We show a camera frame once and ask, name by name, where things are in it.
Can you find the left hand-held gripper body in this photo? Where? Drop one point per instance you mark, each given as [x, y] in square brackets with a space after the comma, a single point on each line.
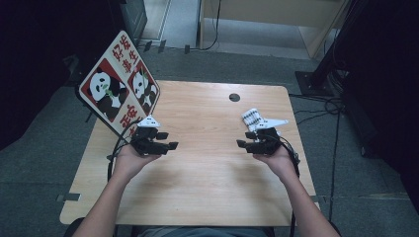
[146, 144]

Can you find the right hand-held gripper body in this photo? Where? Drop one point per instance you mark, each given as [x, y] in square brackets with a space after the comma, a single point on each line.
[267, 141]

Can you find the panda print board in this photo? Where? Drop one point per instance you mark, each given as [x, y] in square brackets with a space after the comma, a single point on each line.
[112, 85]

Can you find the person's left hand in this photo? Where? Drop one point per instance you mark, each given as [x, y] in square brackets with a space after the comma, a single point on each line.
[130, 163]

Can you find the person's right hand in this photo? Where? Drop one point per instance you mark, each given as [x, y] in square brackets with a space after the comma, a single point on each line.
[281, 163]

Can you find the black metal stand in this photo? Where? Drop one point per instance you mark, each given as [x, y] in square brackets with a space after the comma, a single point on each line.
[318, 82]

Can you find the person's grey trousers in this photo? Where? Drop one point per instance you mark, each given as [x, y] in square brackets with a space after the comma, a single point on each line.
[204, 232]

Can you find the dark cabinet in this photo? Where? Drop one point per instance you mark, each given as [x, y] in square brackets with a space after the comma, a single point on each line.
[133, 16]

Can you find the light wooden cabinet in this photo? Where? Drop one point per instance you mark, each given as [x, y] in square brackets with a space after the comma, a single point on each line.
[263, 11]

